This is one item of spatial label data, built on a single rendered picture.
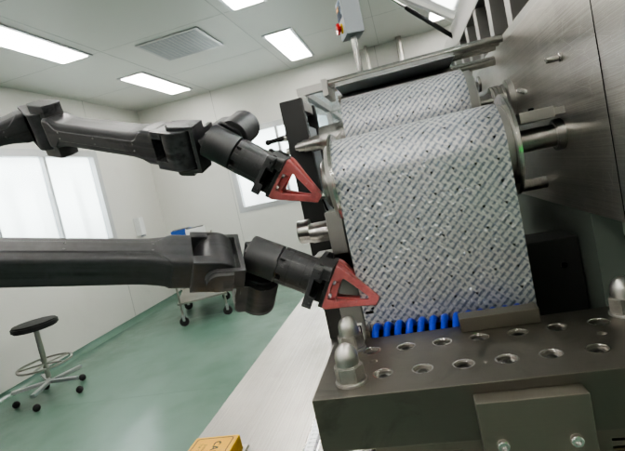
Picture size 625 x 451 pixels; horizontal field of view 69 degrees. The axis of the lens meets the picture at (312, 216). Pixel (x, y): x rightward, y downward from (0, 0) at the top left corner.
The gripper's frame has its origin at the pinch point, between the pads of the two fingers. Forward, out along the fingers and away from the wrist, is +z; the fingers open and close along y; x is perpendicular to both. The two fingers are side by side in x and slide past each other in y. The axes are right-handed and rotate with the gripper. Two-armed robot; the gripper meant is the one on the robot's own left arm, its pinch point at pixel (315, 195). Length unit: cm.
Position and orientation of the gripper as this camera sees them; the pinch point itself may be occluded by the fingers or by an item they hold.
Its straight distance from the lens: 73.8
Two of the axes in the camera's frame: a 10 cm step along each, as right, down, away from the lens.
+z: 8.9, 4.6, 0.0
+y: -1.1, 2.1, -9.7
